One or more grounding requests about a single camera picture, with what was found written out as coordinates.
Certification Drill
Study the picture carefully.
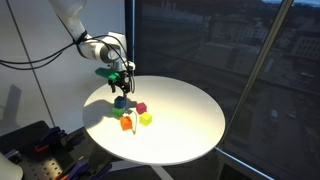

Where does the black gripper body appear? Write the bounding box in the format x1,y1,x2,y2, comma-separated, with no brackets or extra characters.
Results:
108,61,136,95

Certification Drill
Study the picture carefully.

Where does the blue block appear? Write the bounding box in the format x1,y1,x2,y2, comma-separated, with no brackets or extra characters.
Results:
113,95,128,110

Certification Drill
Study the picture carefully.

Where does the magenta block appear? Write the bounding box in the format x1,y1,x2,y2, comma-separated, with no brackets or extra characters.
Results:
135,101,148,115

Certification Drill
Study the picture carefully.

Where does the orange red block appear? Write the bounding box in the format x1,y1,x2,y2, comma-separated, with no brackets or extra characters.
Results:
119,115,134,132

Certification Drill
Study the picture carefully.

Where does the yellow green block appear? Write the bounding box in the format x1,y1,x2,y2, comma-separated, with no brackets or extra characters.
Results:
138,112,154,127

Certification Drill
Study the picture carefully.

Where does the black clamp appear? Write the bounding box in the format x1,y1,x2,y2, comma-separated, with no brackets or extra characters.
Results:
62,130,86,148

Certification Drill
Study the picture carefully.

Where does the white table leg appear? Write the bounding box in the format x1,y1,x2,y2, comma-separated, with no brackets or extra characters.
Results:
150,164,175,180

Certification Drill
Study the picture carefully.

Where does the black perforated board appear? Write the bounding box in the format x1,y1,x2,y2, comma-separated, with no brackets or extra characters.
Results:
0,119,113,180

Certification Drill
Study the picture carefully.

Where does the white rounded object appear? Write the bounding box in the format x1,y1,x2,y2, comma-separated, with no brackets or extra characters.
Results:
0,152,24,180

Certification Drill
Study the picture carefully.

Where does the light blue window sill strip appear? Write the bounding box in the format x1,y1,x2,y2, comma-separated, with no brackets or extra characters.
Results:
214,146,275,180

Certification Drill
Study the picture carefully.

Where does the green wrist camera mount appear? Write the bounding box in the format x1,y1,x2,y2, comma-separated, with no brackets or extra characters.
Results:
94,67,121,83

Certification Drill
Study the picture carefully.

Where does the dark vertical window frame post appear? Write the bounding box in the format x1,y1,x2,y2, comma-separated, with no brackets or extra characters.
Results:
124,0,137,78

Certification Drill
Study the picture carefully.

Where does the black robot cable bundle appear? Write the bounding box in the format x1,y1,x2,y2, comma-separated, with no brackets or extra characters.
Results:
0,31,136,94

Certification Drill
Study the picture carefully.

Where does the purple clamp with red handle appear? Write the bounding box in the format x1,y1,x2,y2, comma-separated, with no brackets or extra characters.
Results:
34,126,68,154

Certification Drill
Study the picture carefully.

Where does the purple clamp with orange handle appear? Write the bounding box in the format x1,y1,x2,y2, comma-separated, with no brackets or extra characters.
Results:
59,158,113,180

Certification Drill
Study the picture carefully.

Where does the slanted metal window frame bar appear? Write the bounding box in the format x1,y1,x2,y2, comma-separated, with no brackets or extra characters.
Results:
218,0,295,148

